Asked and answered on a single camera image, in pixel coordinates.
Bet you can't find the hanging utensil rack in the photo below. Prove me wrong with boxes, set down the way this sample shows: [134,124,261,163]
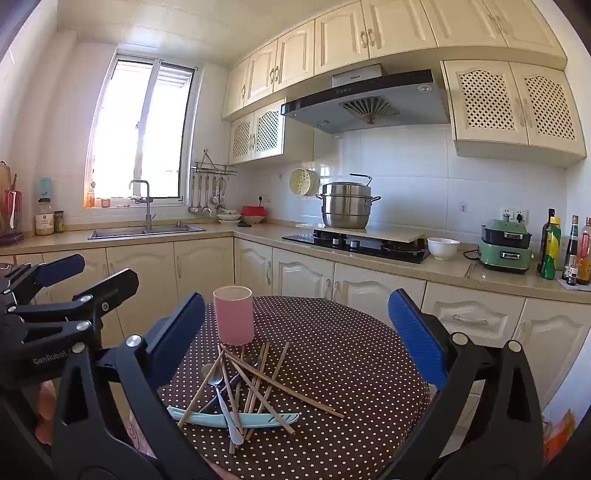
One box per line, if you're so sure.
[188,149,238,219]

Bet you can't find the dark sauce bottle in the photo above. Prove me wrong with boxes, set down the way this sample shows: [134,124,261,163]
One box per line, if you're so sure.
[562,215,579,285]

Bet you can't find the green oil bottle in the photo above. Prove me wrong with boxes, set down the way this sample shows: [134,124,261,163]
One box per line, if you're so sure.
[541,216,562,280]

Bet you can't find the chrome faucet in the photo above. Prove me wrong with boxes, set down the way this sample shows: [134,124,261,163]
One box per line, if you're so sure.
[129,179,153,231]

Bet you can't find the window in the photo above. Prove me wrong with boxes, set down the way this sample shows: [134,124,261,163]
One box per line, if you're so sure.
[83,54,198,209]

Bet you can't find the mint green utensil case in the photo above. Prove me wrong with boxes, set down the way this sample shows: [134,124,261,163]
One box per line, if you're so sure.
[167,406,300,429]

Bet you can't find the cream round strainer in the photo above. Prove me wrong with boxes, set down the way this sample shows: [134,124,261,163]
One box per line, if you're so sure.
[290,168,321,197]

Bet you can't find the metal spoon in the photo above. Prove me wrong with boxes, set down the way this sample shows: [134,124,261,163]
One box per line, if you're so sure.
[201,363,243,446]

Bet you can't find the stainless steel sink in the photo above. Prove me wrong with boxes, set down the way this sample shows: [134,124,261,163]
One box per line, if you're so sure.
[88,224,204,240]

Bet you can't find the black gas stove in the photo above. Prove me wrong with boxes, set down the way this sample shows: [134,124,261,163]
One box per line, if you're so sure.
[283,230,429,264]

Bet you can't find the cream cabinets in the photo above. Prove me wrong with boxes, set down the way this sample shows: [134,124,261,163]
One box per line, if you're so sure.
[1,236,590,404]
[222,1,588,168]

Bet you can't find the glass jar white label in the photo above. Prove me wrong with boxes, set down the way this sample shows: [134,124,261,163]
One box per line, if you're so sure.
[34,197,55,236]

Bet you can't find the red container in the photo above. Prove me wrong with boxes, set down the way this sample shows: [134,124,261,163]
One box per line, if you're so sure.
[242,206,266,225]

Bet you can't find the stainless steel steamer pot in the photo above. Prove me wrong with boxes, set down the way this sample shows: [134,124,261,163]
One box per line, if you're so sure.
[315,173,381,229]

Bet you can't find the black range hood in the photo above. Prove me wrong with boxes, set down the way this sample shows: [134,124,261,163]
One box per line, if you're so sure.
[280,69,449,134]

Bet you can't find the brown polka dot tablecloth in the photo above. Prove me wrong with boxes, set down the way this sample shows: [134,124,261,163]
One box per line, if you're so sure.
[183,296,430,479]

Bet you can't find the white ceramic bowl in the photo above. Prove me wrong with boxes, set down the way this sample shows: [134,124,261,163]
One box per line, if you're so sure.
[427,237,461,260]

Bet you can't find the pink utensil cup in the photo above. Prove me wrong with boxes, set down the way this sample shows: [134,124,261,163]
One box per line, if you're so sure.
[213,285,254,346]

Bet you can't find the person's hand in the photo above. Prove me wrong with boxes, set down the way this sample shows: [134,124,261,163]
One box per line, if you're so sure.
[35,381,56,445]

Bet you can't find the upper cream cabinets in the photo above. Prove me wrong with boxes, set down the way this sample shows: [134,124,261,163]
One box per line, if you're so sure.
[222,1,588,168]

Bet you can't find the wooden chopstick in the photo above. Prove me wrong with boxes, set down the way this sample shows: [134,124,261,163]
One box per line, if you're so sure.
[222,350,296,434]
[244,340,292,441]
[177,352,223,429]
[221,347,345,419]

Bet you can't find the lower cream cabinets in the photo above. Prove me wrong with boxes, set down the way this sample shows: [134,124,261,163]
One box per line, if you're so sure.
[1,236,590,404]

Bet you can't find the green electric cooker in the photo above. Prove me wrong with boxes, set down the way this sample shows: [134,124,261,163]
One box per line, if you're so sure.
[478,219,532,274]

